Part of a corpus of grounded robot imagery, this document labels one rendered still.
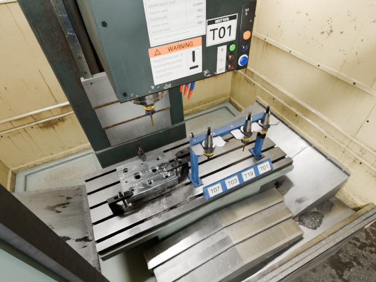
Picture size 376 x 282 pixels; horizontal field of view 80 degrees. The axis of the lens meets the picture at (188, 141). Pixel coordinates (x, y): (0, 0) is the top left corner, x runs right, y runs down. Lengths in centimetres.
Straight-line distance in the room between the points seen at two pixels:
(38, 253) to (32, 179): 199
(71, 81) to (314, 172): 154
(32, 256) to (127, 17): 51
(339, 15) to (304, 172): 89
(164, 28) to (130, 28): 8
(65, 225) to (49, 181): 55
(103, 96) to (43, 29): 40
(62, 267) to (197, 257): 111
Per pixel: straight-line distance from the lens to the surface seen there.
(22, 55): 172
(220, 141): 110
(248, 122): 112
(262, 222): 143
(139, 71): 65
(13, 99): 186
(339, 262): 235
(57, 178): 208
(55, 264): 23
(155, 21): 62
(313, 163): 168
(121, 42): 61
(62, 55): 133
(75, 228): 164
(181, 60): 68
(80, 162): 210
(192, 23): 66
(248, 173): 134
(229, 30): 73
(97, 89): 136
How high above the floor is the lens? 200
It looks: 45 degrees down
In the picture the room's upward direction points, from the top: 4 degrees counter-clockwise
